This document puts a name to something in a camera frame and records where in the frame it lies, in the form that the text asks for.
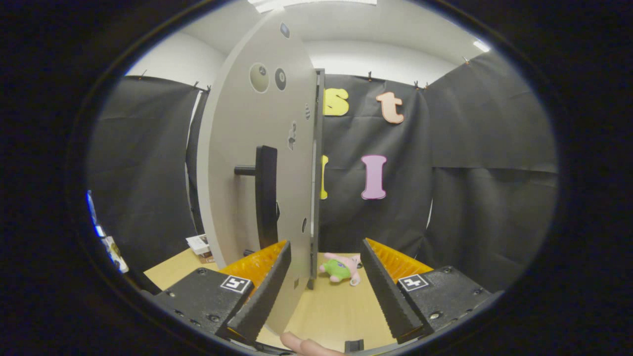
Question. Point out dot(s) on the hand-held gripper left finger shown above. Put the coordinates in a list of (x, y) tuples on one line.
[(267, 296)]

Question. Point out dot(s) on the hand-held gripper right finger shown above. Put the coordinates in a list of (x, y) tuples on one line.
[(388, 296)]

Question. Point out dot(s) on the dark grey shoe cabinet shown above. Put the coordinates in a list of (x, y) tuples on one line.
[(319, 148)]

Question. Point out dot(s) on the light grey shoe cabinet door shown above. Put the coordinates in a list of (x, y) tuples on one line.
[(237, 123)]

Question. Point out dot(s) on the green and pink plush toy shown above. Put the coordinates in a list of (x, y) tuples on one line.
[(336, 269)]

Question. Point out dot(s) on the brown book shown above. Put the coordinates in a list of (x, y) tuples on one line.
[(206, 258)]

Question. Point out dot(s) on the white book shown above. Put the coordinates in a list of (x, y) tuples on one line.
[(199, 244)]

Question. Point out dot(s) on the black backdrop cloth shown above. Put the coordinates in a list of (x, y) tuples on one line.
[(470, 198)]

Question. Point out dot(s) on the pile of desk clutter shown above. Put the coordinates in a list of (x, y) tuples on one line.
[(114, 254)]

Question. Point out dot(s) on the computer monitor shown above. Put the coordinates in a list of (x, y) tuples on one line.
[(95, 215)]

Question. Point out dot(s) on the small ceiling light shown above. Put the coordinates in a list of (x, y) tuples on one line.
[(481, 46)]

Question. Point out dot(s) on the long ceiling light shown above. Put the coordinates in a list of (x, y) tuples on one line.
[(311, 4)]

